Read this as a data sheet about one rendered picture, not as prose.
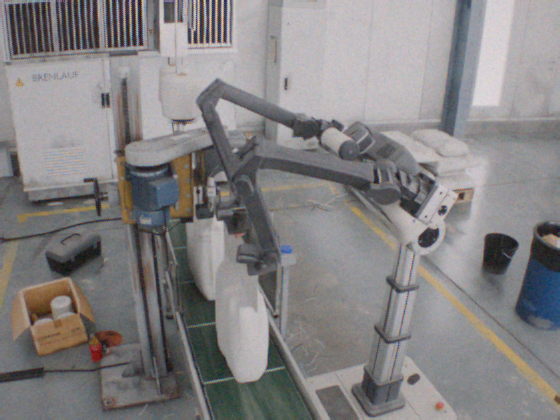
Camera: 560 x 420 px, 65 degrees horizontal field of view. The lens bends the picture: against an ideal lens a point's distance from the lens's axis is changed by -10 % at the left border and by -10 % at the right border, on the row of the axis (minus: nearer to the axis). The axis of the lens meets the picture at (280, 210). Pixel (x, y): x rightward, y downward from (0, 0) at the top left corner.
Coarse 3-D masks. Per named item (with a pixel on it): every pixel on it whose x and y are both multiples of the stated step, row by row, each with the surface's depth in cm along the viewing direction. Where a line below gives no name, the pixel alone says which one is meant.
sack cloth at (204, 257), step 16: (192, 224) 257; (208, 224) 246; (192, 240) 257; (208, 240) 253; (192, 256) 261; (208, 256) 258; (224, 256) 266; (192, 272) 270; (208, 272) 262; (208, 288) 265
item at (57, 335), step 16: (32, 288) 289; (48, 288) 296; (64, 288) 302; (16, 304) 277; (32, 304) 293; (48, 304) 300; (80, 304) 279; (16, 320) 265; (32, 320) 294; (64, 320) 266; (80, 320) 273; (16, 336) 254; (48, 336) 263; (64, 336) 269; (80, 336) 276; (48, 352) 267
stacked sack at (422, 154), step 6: (402, 144) 472; (408, 144) 474; (414, 144) 477; (420, 144) 480; (414, 150) 460; (420, 150) 461; (426, 150) 462; (432, 150) 464; (414, 156) 450; (420, 156) 452; (426, 156) 455; (432, 156) 457; (438, 156) 461; (420, 162) 456
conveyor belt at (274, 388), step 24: (192, 288) 276; (192, 312) 256; (192, 336) 237; (216, 336) 239; (216, 360) 222; (216, 384) 208; (240, 384) 209; (264, 384) 210; (288, 384) 210; (216, 408) 195; (240, 408) 196; (264, 408) 196; (288, 408) 197
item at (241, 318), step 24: (240, 240) 192; (240, 264) 197; (216, 288) 216; (240, 288) 199; (216, 312) 220; (240, 312) 191; (264, 312) 195; (240, 336) 195; (264, 336) 199; (240, 360) 201; (264, 360) 206
